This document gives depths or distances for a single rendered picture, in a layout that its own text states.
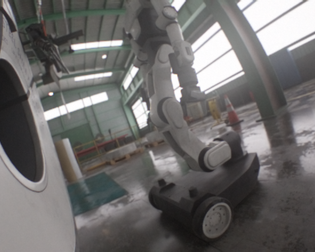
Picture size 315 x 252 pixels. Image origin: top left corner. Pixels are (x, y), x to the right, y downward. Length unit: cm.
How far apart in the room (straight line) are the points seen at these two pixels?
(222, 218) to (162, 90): 68
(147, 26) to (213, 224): 106
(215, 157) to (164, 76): 51
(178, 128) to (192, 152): 17
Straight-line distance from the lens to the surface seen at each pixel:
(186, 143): 88
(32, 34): 114
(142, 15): 107
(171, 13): 89
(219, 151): 96
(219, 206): 76
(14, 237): 42
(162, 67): 91
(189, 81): 72
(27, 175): 87
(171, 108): 82
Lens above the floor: 55
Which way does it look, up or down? 1 degrees up
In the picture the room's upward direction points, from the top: 22 degrees counter-clockwise
